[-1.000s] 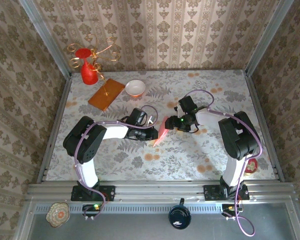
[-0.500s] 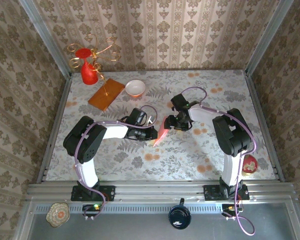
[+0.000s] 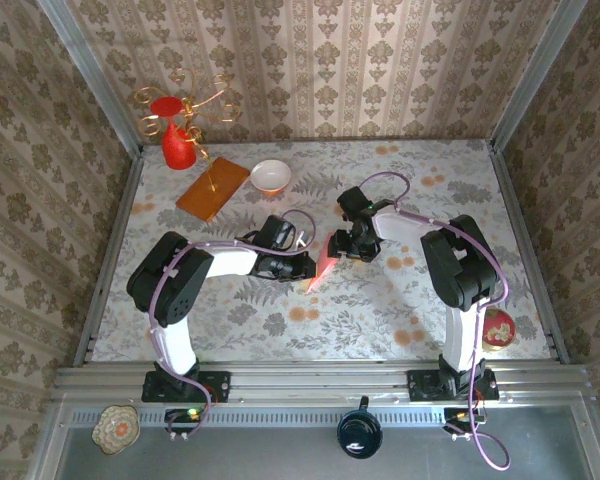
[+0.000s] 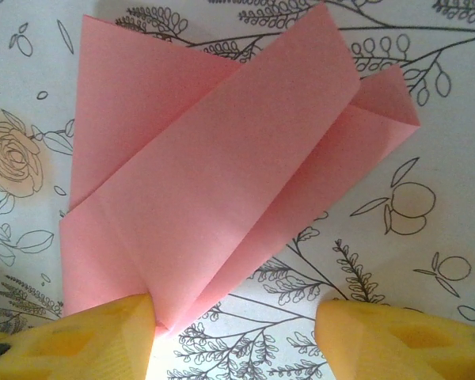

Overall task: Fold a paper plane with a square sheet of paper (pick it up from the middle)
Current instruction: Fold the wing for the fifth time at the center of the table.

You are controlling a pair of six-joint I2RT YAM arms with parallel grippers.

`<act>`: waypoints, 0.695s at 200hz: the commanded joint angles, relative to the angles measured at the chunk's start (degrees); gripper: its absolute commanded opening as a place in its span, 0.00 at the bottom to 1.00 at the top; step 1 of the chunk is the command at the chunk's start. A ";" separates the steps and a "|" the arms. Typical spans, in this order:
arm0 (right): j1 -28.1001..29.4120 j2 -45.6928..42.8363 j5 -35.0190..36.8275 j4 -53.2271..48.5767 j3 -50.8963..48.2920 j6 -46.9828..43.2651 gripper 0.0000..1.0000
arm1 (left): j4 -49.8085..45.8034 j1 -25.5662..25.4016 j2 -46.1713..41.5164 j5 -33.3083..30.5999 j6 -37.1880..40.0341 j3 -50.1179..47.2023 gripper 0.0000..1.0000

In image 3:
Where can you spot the aluminium frame post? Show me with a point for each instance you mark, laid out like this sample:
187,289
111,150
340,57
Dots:
95,85
535,80

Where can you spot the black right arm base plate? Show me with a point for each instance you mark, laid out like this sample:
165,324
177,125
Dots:
417,387

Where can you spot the brown wooden board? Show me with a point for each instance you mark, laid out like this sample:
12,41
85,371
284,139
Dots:
200,202

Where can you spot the pink cloth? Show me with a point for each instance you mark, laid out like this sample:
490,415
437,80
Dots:
325,262

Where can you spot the floral patterned table cover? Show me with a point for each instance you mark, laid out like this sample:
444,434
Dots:
330,340

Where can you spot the grey metal shelf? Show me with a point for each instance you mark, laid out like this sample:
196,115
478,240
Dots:
260,457

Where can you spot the dark blue mug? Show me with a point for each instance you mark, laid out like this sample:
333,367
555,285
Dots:
359,435

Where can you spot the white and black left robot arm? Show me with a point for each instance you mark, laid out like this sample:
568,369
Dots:
177,345

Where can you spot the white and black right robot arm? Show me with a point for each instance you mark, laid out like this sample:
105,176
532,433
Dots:
460,280

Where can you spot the scalloped floral small dish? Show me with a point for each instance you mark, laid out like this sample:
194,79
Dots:
115,430

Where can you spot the red round floral dish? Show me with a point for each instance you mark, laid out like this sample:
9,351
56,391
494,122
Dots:
500,330

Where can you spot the red wine glass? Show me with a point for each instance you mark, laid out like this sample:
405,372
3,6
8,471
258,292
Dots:
175,155

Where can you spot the white bowl with orange outside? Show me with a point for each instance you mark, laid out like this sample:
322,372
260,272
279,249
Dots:
270,172

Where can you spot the aluminium side rail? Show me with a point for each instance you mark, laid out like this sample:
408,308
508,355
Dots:
125,200
512,200

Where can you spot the aluminium front frame rail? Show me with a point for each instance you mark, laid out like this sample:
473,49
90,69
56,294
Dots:
320,380

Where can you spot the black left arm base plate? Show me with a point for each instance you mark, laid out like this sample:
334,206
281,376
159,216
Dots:
220,385

